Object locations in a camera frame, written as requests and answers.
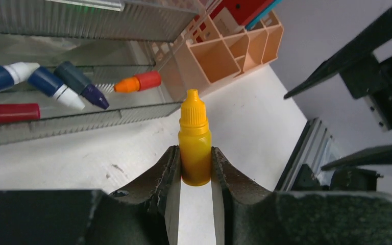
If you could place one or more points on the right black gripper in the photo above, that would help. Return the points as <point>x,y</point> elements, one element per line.
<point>365,77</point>

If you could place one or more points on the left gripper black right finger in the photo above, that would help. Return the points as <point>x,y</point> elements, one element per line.
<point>246,213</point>

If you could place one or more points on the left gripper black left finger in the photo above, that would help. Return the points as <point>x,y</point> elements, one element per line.
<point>145,211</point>

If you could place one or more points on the small yellow bottle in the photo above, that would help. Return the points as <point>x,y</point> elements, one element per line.
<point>195,141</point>

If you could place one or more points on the small red-orange marker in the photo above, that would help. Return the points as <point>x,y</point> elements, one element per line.
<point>139,82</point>

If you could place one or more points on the teal notebook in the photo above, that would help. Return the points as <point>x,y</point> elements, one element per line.
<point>262,14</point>

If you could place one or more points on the clear grey drawer box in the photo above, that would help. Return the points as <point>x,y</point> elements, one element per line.
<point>107,40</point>

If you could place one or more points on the red folder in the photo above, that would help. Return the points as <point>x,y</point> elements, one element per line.
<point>230,18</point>

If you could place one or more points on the red cap marker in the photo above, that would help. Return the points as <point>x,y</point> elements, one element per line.
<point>11,113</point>

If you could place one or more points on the peach file organizer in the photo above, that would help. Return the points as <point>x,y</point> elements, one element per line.
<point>213,64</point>

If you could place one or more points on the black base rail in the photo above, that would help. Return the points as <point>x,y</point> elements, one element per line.
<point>316,147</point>

